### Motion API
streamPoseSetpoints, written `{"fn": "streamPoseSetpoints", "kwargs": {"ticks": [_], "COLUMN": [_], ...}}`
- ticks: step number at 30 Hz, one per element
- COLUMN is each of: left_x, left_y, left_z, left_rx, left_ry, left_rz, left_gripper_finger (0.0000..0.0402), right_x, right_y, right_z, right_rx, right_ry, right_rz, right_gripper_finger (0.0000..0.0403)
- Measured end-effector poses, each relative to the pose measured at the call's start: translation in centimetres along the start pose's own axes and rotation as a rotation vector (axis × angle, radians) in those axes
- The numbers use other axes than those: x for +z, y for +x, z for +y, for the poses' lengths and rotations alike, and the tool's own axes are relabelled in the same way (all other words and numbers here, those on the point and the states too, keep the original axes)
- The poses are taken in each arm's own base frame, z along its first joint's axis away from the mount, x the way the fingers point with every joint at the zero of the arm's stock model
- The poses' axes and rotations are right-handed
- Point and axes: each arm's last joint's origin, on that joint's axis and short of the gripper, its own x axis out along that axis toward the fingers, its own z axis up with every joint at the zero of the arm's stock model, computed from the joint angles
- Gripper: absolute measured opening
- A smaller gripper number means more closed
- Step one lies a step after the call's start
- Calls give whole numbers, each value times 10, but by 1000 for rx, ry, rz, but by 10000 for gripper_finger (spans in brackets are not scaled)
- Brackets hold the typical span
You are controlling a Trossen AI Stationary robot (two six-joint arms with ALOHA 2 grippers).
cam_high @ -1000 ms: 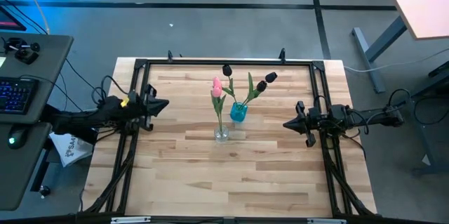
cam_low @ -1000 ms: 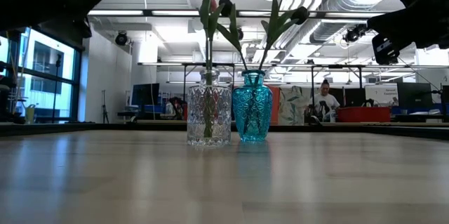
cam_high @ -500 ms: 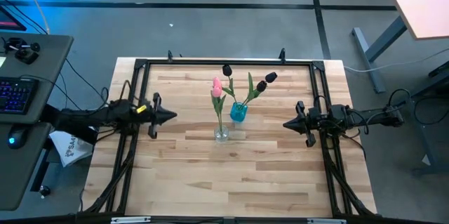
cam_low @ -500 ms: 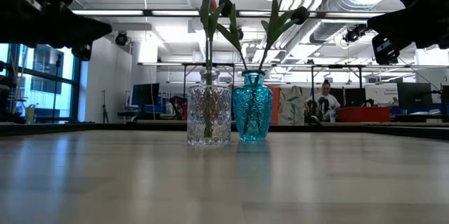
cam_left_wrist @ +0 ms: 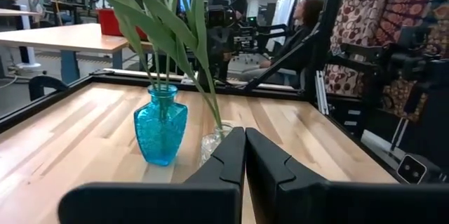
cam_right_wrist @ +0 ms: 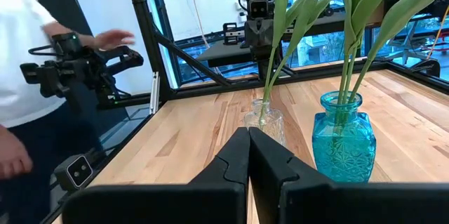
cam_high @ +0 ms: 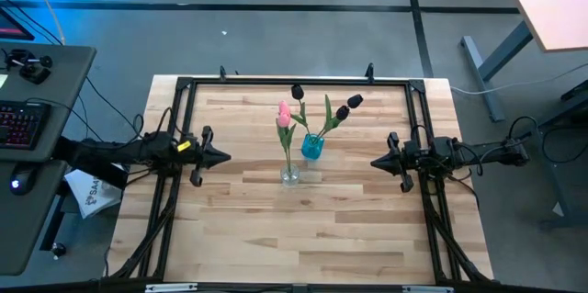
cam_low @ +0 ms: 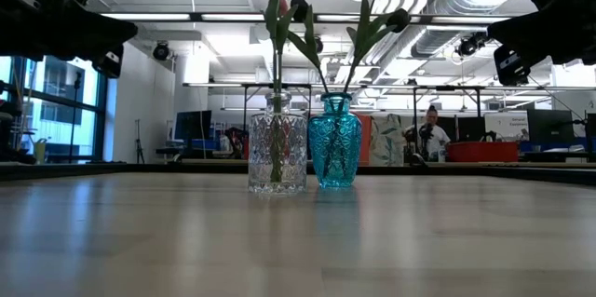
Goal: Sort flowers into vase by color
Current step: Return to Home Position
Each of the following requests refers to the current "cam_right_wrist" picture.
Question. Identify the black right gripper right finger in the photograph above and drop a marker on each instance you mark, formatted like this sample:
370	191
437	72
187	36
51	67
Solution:
280	196

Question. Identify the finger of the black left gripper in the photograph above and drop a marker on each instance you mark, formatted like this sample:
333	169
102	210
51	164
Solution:
266	34
254	34

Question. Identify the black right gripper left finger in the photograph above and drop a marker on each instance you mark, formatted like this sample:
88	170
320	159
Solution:
217	199

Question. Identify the pink tulip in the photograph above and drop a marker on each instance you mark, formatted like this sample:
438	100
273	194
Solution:
305	17
279	6

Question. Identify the clear glass vase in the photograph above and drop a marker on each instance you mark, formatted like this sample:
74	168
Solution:
271	122

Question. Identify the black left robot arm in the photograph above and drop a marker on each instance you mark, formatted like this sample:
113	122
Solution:
268	69

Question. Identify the blue glass vase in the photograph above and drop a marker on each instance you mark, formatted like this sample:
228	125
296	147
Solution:
343	146

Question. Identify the dark grey desk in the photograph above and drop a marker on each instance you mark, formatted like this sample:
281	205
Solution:
224	53

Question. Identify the person's hand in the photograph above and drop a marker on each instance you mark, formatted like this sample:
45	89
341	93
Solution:
114	38
12	153

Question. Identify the black backdrop panel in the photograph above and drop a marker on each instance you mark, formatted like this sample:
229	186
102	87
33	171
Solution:
59	3

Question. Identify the person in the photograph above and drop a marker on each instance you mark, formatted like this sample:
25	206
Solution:
21	59

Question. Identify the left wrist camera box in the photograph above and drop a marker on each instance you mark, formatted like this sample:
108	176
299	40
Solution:
259	8

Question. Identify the black metal rig frame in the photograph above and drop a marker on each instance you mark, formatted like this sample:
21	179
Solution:
144	24

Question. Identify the silver metal bracket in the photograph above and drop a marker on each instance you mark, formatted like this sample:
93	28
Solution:
154	92

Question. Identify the small table-level camera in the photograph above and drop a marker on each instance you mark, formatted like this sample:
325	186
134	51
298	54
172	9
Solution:
75	171

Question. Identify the black frame clamp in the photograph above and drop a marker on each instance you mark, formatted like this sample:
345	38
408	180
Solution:
426	65

